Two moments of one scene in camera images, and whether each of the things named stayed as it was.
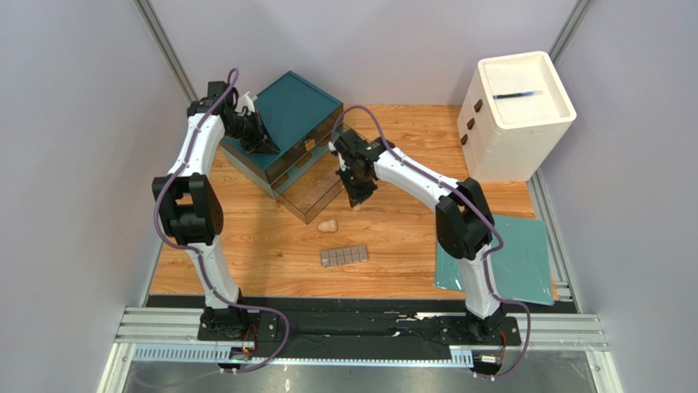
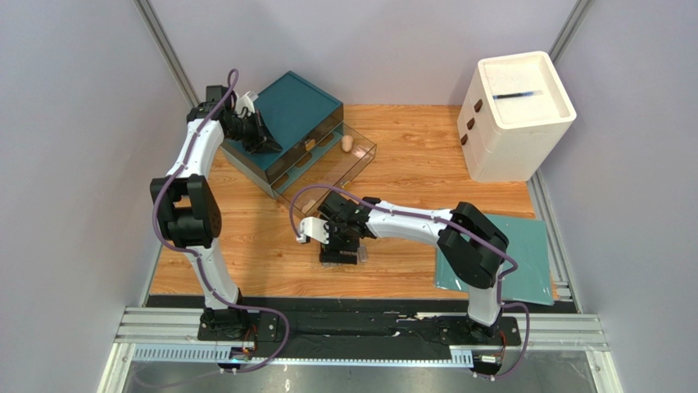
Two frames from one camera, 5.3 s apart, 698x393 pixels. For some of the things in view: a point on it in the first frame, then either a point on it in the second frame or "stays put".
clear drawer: [310, 187] stays put
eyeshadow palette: [343, 255] stays put
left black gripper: [262, 142] stays put
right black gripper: [356, 178] -> [340, 246]
